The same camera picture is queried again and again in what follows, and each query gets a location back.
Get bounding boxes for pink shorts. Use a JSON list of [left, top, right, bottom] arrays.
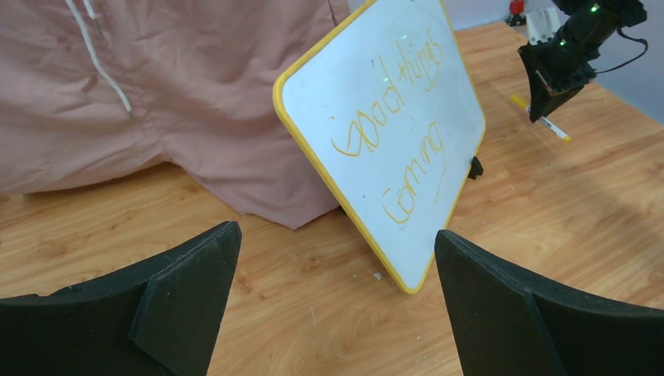
[[1, 1, 350, 229]]

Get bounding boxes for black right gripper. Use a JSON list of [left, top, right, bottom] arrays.
[[518, 40, 597, 122]]

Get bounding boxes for yellow-framed whiteboard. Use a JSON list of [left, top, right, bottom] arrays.
[[272, 1, 485, 294]]

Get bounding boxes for right black whiteboard foot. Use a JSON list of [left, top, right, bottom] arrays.
[[467, 156, 484, 180]]

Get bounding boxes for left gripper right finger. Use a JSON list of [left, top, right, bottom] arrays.
[[435, 230, 663, 375]]

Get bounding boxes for yellow marker cap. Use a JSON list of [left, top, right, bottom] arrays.
[[511, 94, 530, 112]]

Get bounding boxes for white whiteboard marker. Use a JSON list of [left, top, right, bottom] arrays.
[[536, 116, 571, 143]]

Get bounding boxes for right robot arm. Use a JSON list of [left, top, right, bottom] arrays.
[[518, 1, 648, 122]]

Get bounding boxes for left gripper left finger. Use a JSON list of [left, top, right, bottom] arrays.
[[1, 221, 242, 375]]

